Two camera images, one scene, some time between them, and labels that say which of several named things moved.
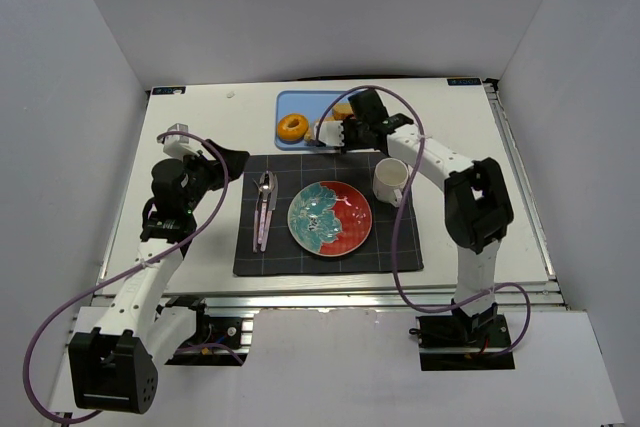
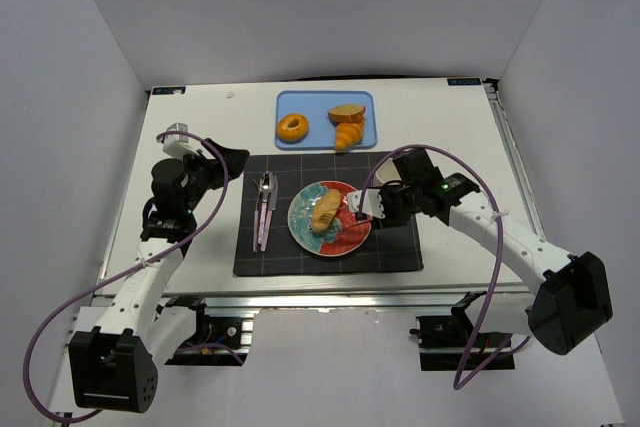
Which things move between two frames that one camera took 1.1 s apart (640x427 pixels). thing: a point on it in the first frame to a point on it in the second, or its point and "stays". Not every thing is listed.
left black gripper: (214, 167) stays
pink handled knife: (272, 208) stays
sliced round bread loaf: (342, 110) stays
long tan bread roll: (310, 134) to (325, 210)
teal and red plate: (329, 219) stays
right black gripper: (347, 132) to (388, 204)
